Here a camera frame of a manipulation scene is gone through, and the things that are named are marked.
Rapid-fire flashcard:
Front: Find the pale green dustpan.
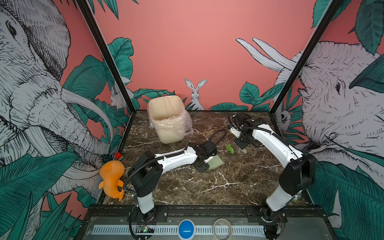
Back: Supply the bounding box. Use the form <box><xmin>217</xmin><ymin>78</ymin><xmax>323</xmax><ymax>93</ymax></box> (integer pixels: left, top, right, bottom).
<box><xmin>206</xmin><ymin>155</ymin><xmax>224</xmax><ymax>170</ymax></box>

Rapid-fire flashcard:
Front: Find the green paper scrap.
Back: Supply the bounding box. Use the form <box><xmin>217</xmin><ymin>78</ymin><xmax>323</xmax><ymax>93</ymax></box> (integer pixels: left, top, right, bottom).
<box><xmin>226</xmin><ymin>144</ymin><xmax>235</xmax><ymax>154</ymax></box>

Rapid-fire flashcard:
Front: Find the cream trash bin with bag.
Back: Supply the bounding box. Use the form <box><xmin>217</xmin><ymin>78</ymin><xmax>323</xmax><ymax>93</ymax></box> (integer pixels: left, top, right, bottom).
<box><xmin>148</xmin><ymin>95</ymin><xmax>194</xmax><ymax>144</ymax></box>

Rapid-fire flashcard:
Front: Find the pale green hand brush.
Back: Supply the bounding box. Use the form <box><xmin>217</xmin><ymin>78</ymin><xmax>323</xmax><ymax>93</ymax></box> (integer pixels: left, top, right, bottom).
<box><xmin>240</xmin><ymin>148</ymin><xmax>248</xmax><ymax>154</ymax></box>

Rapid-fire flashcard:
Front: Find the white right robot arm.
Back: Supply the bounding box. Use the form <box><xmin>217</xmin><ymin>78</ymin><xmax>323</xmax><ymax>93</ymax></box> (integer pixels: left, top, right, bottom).
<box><xmin>228</xmin><ymin>113</ymin><xmax>317</xmax><ymax>223</ymax></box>

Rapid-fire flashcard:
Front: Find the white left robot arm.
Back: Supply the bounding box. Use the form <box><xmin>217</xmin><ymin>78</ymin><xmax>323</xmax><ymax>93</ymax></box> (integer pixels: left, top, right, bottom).
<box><xmin>123</xmin><ymin>130</ymin><xmax>227</xmax><ymax>223</ymax></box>

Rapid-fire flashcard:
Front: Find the blue round button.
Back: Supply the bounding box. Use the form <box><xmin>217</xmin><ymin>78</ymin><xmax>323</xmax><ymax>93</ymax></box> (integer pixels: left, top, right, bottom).
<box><xmin>178</xmin><ymin>219</ymin><xmax>196</xmax><ymax>240</ymax></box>

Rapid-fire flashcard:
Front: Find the colourful toy brick block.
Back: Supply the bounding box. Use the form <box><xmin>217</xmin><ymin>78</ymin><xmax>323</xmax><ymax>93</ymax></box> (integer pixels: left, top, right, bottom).
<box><xmin>114</xmin><ymin>152</ymin><xmax>125</xmax><ymax>162</ymax></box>

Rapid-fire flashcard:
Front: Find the orange duck toy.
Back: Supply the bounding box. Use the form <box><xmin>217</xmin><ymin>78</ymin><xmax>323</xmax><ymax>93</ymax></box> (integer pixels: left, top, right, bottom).
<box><xmin>99</xmin><ymin>161</ymin><xmax>125</xmax><ymax>201</ymax></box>

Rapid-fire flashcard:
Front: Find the small circuit board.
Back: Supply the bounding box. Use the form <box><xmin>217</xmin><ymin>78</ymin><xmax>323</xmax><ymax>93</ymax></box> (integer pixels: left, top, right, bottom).
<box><xmin>136</xmin><ymin>225</ymin><xmax>156</xmax><ymax>235</ymax></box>

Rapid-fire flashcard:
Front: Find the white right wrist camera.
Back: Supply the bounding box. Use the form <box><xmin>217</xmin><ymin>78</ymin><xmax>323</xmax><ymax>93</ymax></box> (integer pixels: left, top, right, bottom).
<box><xmin>229</xmin><ymin>127</ymin><xmax>241</xmax><ymax>138</ymax></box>

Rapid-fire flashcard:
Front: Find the clear tape ring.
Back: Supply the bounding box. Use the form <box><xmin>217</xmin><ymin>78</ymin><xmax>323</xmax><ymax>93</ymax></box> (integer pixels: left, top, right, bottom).
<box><xmin>212</xmin><ymin>218</ymin><xmax>233</xmax><ymax>240</ymax></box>

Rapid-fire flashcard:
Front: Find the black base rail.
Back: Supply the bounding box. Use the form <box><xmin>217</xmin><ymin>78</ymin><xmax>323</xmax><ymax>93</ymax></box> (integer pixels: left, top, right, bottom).
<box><xmin>84</xmin><ymin>205</ymin><xmax>326</xmax><ymax>224</ymax></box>

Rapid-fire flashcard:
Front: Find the black right frame post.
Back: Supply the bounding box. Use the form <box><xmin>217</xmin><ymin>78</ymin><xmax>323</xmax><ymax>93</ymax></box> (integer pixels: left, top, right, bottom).
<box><xmin>269</xmin><ymin>0</ymin><xmax>343</xmax><ymax>115</ymax></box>

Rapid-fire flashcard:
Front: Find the black frame post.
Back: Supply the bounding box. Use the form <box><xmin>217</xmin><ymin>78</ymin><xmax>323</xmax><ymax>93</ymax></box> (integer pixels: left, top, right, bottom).
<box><xmin>269</xmin><ymin>0</ymin><xmax>343</xmax><ymax>115</ymax></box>
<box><xmin>76</xmin><ymin>0</ymin><xmax>136</xmax><ymax>114</ymax></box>

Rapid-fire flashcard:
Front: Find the black left frame post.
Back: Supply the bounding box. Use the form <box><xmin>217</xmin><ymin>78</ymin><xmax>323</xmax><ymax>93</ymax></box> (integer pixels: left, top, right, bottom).
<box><xmin>76</xmin><ymin>0</ymin><xmax>136</xmax><ymax>114</ymax></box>

